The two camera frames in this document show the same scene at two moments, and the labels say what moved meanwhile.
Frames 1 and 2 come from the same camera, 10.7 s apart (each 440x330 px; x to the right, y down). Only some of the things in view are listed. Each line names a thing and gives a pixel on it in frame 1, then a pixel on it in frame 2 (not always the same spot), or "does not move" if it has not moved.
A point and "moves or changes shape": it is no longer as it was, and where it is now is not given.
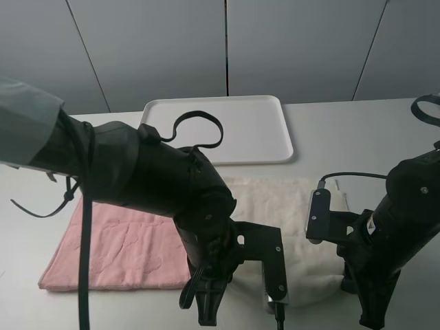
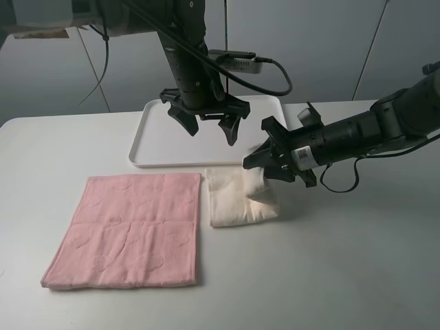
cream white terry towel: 313,273 moves or changes shape
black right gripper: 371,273 -> 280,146
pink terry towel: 128,247 does not move
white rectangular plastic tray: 254,129 does not move
